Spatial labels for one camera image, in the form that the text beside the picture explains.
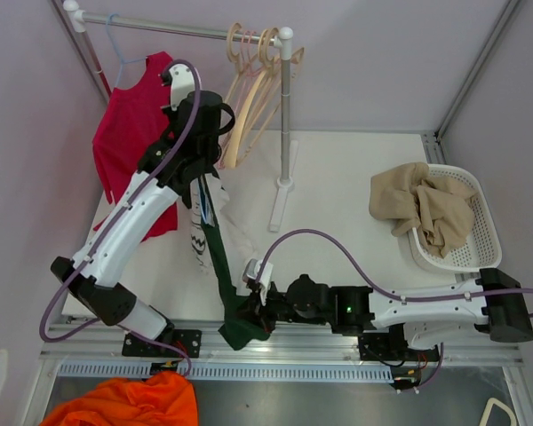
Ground white perforated laundry basket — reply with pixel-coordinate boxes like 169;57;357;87
408;164;502;274

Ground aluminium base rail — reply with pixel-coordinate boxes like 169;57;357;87
39;322;525;383

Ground beige t shirt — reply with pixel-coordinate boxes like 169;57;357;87
369;162;477;258

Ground aluminium corner frame post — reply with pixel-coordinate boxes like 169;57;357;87
421;0;524;164

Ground red t shirt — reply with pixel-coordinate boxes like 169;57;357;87
91;51;192;243

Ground blue wire hanger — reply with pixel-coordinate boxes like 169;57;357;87
198;177;214;226
105;13;147;88

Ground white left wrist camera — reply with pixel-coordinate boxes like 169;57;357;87
160;63;199;111

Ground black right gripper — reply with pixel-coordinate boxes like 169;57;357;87
235;280;329;335

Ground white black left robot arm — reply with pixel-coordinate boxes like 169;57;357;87
51;91;235;356

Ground pink plastic hanger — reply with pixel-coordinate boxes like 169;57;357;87
221;29;285;165

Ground orange cloth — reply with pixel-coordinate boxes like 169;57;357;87
41;371;199;425

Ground beige wooden hanger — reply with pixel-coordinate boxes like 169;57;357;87
224;22;259;115

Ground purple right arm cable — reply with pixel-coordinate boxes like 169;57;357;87
255;228;533;396

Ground beige empty hanger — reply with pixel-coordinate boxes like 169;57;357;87
217;27;306;170

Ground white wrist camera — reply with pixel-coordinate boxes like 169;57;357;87
243;258;274;296
160;63;199;111

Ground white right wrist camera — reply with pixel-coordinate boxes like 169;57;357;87
243;258;274;296

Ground white clothes rack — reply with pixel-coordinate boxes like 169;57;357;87
62;1;300;233

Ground green white raglan shirt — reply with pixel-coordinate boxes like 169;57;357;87
185;172;270;351

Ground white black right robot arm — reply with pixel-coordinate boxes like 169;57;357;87
237;268;533;359

